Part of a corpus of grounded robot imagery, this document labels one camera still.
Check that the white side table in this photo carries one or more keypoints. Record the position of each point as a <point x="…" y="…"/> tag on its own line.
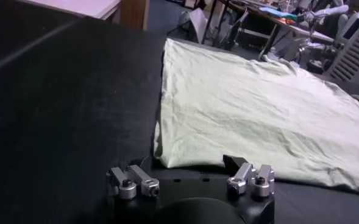
<point x="81" y="6"/>

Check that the wooden folding screen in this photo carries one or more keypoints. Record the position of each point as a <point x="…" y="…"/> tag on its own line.
<point x="135" y="13"/>

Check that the white humanoid robot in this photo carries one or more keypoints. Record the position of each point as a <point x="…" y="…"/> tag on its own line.
<point x="328" y="11"/>

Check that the white air cooler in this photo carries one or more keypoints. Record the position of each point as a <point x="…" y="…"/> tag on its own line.
<point x="356" y="48"/>

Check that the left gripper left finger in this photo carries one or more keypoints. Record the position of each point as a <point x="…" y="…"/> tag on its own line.
<point x="142" y="178"/>

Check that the black table cover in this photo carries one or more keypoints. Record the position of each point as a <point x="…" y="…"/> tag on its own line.
<point x="75" y="106"/>

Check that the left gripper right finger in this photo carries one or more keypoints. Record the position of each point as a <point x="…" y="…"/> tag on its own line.
<point x="243" y="173"/>

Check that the white standing desk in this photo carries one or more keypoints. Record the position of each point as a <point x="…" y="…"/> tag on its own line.
<point x="304" y="33"/>

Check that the white reflector board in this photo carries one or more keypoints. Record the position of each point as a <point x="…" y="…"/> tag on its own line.
<point x="199" y="24"/>

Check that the light green printed t-shirt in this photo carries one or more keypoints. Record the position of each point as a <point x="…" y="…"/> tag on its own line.
<point x="243" y="115"/>

